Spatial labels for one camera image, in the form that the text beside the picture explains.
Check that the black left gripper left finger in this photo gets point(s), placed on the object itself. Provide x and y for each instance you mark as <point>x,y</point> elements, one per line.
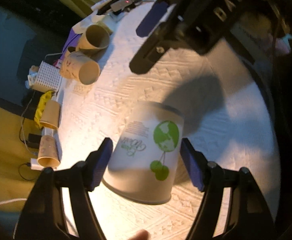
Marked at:
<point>59,206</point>

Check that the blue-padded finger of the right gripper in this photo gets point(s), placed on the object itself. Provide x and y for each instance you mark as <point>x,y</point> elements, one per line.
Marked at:
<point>152,18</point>

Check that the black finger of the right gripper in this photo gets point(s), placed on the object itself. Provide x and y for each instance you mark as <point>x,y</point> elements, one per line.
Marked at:
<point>156,45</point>

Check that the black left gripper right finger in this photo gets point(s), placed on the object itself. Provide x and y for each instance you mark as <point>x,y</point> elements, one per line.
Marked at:
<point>248,215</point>

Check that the white paper cup green print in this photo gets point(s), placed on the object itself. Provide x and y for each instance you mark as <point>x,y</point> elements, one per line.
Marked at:
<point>143,165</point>

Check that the brown paper cup leftmost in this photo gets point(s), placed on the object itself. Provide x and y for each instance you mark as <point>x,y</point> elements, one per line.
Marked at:
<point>48,152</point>

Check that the brown paper cup right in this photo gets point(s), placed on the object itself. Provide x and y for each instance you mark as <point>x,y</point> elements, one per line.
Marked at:
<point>94,39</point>

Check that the brown doodled paper cup front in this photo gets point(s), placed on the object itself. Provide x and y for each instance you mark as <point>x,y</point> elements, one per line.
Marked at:
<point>80,67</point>

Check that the brown doodled cup rear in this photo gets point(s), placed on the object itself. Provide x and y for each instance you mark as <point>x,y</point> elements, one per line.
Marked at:
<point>69,50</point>

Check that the plain brown paper cup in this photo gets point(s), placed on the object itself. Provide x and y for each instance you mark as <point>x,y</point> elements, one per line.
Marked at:
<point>51,114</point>

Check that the operator fingertip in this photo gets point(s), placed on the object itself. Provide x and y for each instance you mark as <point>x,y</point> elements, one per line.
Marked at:
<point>141,235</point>

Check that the white power adapter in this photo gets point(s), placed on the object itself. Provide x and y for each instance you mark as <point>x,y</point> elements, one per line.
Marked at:
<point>34,165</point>

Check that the yellow tissue pack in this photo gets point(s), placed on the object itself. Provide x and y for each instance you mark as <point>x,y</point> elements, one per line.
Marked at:
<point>104,21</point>

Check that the black power adapter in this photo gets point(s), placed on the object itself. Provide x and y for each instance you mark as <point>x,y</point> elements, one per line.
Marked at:
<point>34,141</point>

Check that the purple folder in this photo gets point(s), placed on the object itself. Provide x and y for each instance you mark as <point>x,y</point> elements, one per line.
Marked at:
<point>71,41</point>

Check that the white textured tablecloth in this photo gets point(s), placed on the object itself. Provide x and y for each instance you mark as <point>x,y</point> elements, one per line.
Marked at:
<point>225,117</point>

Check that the yellow spotted cloth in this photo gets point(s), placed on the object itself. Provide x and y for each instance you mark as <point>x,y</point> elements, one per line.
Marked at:
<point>41,107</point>

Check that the white woven basket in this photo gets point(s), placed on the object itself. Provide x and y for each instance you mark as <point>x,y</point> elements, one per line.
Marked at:
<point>48,78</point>

